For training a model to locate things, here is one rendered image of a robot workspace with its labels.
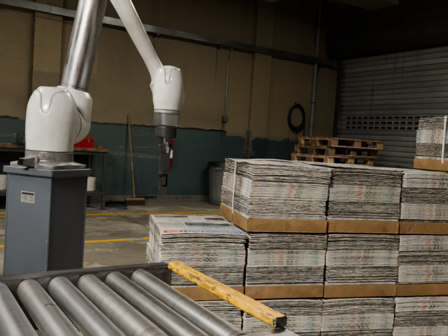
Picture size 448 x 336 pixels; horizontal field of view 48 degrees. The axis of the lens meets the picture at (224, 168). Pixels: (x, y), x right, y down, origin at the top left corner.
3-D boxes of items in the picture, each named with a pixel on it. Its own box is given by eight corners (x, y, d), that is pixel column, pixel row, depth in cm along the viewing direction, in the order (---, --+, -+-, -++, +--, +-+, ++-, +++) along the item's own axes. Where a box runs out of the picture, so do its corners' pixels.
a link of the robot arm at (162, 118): (177, 112, 181) (177, 129, 182) (152, 110, 179) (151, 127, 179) (182, 111, 173) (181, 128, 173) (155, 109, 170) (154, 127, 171)
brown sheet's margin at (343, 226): (285, 215, 211) (286, 205, 210) (347, 217, 218) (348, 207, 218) (325, 232, 174) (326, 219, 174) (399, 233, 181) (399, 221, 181)
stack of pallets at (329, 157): (337, 209, 936) (342, 139, 929) (379, 217, 861) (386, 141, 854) (285, 211, 857) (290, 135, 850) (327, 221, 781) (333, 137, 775)
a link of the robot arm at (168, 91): (182, 111, 171) (183, 113, 184) (185, 65, 170) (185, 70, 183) (150, 108, 170) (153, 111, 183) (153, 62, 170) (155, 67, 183)
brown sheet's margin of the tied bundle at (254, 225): (233, 223, 181) (234, 211, 180) (308, 225, 188) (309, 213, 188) (246, 231, 165) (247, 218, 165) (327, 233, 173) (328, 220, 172)
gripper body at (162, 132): (179, 127, 173) (177, 154, 174) (175, 127, 181) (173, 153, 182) (157, 126, 171) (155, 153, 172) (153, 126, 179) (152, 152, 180)
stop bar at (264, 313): (179, 267, 128) (179, 260, 128) (289, 327, 91) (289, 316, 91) (167, 269, 126) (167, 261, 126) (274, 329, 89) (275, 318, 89)
